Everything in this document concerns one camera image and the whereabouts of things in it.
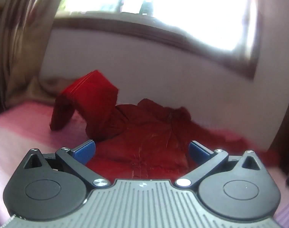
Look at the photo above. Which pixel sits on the red puffer jacket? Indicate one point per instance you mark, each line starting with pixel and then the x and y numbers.
pixel 144 135

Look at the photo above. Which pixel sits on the window with brown frame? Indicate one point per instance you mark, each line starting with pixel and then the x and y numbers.
pixel 173 11

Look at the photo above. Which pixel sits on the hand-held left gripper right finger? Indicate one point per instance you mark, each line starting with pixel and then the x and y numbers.
pixel 196 150

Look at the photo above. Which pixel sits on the pink striped bed blanket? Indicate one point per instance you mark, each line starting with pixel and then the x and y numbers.
pixel 28 133

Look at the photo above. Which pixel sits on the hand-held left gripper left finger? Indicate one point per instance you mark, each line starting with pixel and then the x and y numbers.
pixel 85 151

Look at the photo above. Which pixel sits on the beige curtain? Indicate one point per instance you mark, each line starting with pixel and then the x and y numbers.
pixel 18 40

